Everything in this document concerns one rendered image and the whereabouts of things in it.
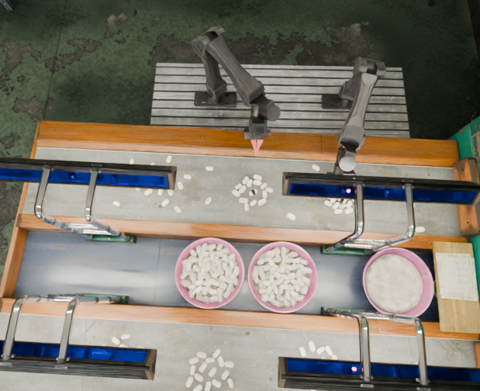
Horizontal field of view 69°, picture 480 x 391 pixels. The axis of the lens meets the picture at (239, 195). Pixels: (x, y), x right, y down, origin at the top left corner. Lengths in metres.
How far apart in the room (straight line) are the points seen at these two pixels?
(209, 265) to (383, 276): 0.68
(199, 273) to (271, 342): 0.37
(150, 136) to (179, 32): 1.42
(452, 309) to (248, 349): 0.77
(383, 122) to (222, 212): 0.86
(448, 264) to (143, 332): 1.18
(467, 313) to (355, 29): 2.08
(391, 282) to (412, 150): 0.56
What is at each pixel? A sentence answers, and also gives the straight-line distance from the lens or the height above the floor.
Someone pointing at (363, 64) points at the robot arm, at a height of 1.11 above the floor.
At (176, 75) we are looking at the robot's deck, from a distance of 1.83.
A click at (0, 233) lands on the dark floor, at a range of 2.63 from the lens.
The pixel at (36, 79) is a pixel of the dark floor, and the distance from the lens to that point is 2.95.
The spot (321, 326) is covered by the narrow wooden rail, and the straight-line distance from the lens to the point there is 1.41.
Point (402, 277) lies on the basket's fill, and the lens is 1.55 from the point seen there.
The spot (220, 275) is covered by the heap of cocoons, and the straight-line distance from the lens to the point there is 1.42.
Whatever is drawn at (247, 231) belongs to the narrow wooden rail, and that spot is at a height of 0.76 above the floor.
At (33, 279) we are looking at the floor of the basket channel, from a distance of 1.69.
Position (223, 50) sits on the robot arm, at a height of 1.11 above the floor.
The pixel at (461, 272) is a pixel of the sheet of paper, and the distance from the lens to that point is 1.60.
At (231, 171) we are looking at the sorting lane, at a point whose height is 0.74.
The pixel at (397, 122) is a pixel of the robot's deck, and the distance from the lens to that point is 1.83.
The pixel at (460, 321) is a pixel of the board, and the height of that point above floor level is 0.78.
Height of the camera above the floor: 2.14
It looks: 74 degrees down
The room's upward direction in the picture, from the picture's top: straight up
